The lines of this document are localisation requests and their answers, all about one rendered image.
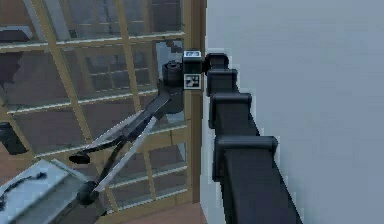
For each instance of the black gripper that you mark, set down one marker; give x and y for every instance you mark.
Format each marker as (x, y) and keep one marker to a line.
(173, 78)

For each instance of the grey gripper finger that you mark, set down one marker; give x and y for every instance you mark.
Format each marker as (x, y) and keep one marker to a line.
(125, 160)

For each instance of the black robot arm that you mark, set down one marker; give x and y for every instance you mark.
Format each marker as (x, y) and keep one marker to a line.
(253, 173)

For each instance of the pale grey box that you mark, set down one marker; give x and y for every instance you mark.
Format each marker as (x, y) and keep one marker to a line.
(43, 196)

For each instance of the wooden framed window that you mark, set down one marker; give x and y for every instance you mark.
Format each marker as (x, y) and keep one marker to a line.
(100, 80)

